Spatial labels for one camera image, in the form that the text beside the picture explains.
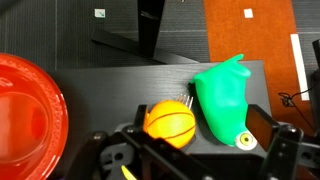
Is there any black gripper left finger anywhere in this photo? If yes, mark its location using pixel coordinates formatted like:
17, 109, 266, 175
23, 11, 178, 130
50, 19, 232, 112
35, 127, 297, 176
134, 105, 148, 130

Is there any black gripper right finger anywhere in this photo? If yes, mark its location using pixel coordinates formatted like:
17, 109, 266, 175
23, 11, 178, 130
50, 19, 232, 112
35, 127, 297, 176
246, 104, 280, 151

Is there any orange basketball toy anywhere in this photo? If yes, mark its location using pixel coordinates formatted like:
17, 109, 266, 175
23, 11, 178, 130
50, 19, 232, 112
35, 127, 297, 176
143, 100, 196, 148

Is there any green monster plush toy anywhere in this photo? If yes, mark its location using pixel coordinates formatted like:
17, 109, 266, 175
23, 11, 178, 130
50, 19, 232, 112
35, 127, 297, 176
190, 54, 257, 151

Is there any yellow toy banana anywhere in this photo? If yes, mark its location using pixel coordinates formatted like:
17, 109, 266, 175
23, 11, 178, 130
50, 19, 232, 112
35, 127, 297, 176
121, 165, 137, 180

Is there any silver fork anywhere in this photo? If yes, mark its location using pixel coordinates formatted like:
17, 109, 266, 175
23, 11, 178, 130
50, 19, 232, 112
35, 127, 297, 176
177, 94, 193, 108

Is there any red plastic bowl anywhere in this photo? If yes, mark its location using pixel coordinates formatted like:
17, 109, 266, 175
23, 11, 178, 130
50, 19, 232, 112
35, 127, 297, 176
0, 53, 68, 180

